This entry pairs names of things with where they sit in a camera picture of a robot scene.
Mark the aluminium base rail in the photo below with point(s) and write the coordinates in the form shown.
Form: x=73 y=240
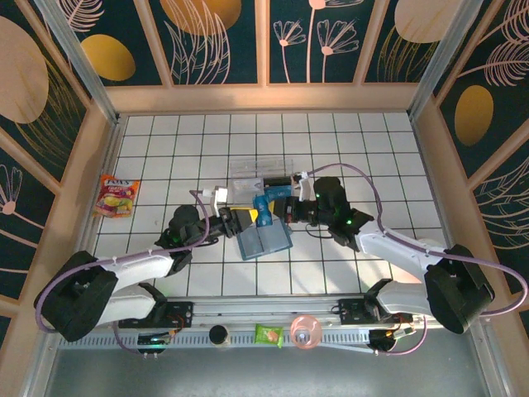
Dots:
x=264 y=308

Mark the orange fruit candy bag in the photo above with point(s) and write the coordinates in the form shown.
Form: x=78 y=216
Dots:
x=115 y=198

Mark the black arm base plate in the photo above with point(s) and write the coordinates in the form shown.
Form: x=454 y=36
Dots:
x=351 y=312
x=182 y=314

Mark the clear acrylic card box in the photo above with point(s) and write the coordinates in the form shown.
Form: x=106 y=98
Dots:
x=248 y=165

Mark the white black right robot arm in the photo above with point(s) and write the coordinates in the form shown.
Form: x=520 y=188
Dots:
x=392 y=252

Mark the pink plastic cup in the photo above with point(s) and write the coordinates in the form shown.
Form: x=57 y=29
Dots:
x=297 y=324

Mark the aluminium table edge rail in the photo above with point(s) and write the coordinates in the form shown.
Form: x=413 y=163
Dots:
x=108 y=165
x=429 y=165

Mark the green snack packet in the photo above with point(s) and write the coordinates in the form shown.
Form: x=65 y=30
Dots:
x=268 y=335

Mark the aluminium frame post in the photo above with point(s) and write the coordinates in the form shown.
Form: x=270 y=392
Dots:
x=442 y=62
x=78 y=62

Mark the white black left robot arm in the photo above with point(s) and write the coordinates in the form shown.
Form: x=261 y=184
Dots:
x=140 y=266

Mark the black electronics board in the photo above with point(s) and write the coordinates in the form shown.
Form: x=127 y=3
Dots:
x=382 y=341
x=153 y=341

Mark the silver credit card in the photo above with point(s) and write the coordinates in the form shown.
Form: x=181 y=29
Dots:
x=246 y=187

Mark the black credit card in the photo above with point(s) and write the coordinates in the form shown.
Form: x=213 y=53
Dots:
x=277 y=181

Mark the black round knob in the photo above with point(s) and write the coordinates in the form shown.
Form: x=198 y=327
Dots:
x=219 y=334

